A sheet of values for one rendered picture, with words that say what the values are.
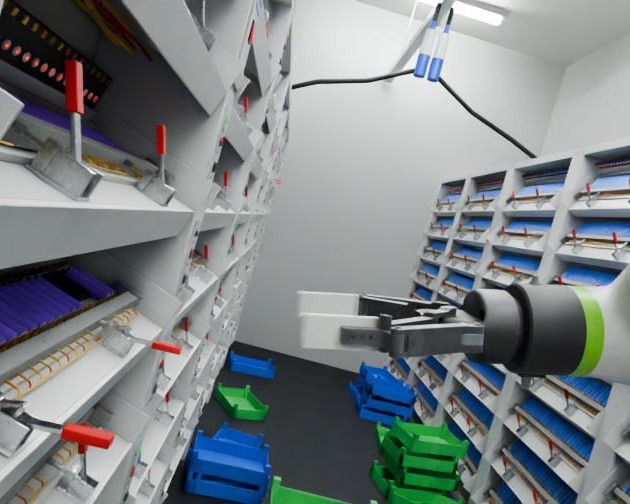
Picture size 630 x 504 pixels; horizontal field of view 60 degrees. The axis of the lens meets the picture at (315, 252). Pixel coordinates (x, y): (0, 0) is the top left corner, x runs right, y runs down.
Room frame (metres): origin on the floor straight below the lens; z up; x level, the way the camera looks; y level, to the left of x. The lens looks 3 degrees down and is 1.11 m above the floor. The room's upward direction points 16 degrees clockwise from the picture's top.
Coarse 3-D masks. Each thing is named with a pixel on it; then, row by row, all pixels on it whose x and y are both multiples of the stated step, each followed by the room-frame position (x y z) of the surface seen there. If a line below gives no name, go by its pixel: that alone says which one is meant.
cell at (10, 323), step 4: (0, 312) 0.51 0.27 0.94; (0, 316) 0.51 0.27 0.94; (4, 316) 0.51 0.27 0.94; (8, 316) 0.51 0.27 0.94; (0, 320) 0.50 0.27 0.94; (4, 320) 0.51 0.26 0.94; (8, 320) 0.51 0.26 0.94; (12, 320) 0.51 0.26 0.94; (4, 324) 0.50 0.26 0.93; (8, 324) 0.51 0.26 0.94; (12, 324) 0.51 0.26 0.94; (16, 324) 0.51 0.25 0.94; (20, 324) 0.51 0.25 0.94; (12, 328) 0.50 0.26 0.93; (16, 328) 0.51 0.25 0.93; (20, 328) 0.51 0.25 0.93; (24, 328) 0.51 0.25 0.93; (16, 332) 0.50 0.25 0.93; (20, 332) 0.51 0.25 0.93; (24, 332) 0.51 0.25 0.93; (20, 336) 0.51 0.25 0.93
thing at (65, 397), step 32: (96, 256) 0.82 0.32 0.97; (128, 288) 0.81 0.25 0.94; (160, 288) 0.83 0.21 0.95; (160, 320) 0.83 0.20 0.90; (96, 352) 0.61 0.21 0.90; (32, 384) 0.47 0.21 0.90; (64, 384) 0.51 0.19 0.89; (96, 384) 0.54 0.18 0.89; (64, 416) 0.46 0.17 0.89; (32, 448) 0.40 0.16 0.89; (0, 480) 0.35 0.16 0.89
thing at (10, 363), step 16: (112, 304) 0.71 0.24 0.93; (128, 304) 0.76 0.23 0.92; (80, 320) 0.60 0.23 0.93; (96, 320) 0.63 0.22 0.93; (128, 320) 0.74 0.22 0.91; (48, 336) 0.52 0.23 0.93; (64, 336) 0.54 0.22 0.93; (80, 336) 0.60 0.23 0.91; (16, 352) 0.46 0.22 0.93; (32, 352) 0.47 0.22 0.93; (48, 352) 0.51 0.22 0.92; (64, 352) 0.53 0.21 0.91; (0, 368) 0.42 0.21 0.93; (16, 368) 0.44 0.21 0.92; (32, 368) 0.47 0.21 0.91; (0, 384) 0.43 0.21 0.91
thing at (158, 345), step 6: (126, 330) 0.65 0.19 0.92; (126, 336) 0.65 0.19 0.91; (132, 336) 0.65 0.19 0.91; (138, 342) 0.65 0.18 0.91; (144, 342) 0.65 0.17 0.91; (150, 342) 0.65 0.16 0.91; (156, 342) 0.65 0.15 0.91; (162, 342) 0.66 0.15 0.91; (156, 348) 0.65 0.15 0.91; (162, 348) 0.65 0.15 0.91; (168, 348) 0.65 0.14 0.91; (174, 348) 0.65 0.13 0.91; (180, 348) 0.65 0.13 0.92
